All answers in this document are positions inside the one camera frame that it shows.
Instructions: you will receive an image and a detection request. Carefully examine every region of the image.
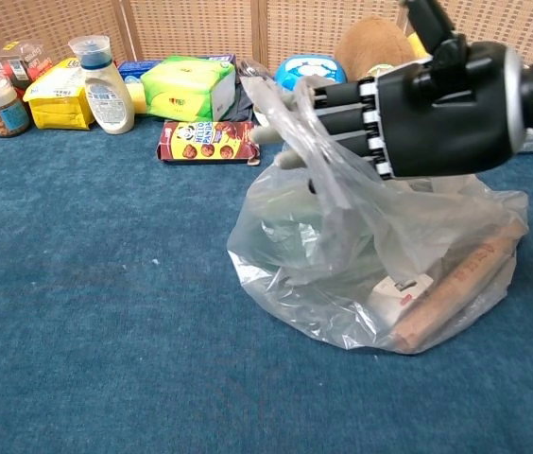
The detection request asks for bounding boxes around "green tissue pack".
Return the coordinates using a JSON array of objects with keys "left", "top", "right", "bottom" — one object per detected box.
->
[{"left": 141, "top": 55, "right": 237, "bottom": 122}]

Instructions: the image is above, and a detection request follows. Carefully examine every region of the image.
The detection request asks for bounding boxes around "small white box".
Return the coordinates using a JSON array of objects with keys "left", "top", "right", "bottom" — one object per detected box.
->
[{"left": 370, "top": 272, "right": 436, "bottom": 327}]

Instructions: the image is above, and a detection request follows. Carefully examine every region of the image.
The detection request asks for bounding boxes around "clear plastic wrapped pack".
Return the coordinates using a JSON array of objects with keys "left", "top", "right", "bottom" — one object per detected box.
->
[{"left": 236, "top": 60, "right": 276, "bottom": 89}]

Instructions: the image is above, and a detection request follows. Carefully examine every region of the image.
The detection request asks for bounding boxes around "brown plush toy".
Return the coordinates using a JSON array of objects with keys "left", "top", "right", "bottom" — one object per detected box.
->
[{"left": 334, "top": 17, "right": 420, "bottom": 82}]

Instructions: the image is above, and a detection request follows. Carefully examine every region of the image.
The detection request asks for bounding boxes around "green decorated egg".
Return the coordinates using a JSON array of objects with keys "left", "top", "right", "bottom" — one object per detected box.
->
[{"left": 365, "top": 63, "right": 405, "bottom": 79}]

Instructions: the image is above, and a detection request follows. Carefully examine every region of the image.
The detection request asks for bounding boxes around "yellow snack package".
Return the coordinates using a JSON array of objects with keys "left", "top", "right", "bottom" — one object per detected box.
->
[{"left": 23, "top": 57, "right": 95, "bottom": 131}]

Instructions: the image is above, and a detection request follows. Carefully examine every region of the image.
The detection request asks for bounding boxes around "green packet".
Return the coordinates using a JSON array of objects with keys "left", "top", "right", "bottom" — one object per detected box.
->
[{"left": 242, "top": 188, "right": 381, "bottom": 285}]

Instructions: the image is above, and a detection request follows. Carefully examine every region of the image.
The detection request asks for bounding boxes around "long brown cardboard box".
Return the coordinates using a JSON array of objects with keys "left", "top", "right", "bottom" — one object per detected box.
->
[{"left": 391, "top": 221, "right": 527, "bottom": 354}]

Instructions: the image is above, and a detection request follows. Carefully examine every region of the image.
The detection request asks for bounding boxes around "white bottle with blue cap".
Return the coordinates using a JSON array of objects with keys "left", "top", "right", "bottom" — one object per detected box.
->
[{"left": 68, "top": 35, "right": 136, "bottom": 136}]

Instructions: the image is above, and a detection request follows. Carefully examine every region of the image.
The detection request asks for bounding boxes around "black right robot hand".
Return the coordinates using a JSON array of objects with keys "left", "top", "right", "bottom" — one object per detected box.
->
[{"left": 247, "top": 0, "right": 527, "bottom": 181}]

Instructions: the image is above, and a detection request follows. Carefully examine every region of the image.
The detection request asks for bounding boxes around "dark grey cloth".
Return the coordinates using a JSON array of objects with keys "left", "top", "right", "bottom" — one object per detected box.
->
[{"left": 223, "top": 83, "right": 261, "bottom": 123}]

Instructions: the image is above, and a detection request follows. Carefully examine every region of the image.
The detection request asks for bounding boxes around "blue box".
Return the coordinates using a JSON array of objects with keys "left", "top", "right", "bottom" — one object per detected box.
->
[{"left": 117, "top": 60, "right": 163, "bottom": 85}]

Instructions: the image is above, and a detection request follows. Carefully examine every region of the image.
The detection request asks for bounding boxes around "wicker folding screen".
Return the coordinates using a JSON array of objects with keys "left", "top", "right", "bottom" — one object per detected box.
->
[{"left": 0, "top": 0, "right": 533, "bottom": 72}]

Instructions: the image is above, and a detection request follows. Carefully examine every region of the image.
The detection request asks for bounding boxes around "yellow sponge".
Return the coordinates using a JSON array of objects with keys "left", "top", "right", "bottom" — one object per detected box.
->
[{"left": 127, "top": 83, "right": 148, "bottom": 115}]

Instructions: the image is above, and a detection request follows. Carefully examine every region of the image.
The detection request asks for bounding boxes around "clear plastic food container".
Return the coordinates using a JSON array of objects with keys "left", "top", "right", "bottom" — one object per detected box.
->
[{"left": 0, "top": 41, "right": 55, "bottom": 91}]

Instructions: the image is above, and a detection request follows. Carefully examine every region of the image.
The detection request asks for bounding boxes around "yellow plush toy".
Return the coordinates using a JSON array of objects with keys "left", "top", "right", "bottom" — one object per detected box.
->
[{"left": 405, "top": 31, "right": 432, "bottom": 61}]

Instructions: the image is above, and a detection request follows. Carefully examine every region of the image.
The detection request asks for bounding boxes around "clear plastic bag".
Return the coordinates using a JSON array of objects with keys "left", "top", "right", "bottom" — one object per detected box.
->
[{"left": 227, "top": 75, "right": 531, "bottom": 355}]

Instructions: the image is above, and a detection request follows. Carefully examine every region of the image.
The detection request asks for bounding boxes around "blue plastic toy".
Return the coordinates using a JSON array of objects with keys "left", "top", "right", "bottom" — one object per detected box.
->
[{"left": 274, "top": 55, "right": 348, "bottom": 94}]

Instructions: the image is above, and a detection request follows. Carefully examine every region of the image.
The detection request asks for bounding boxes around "Hello Panda biscuit box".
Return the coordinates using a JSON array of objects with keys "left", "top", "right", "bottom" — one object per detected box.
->
[{"left": 156, "top": 119, "right": 262, "bottom": 166}]

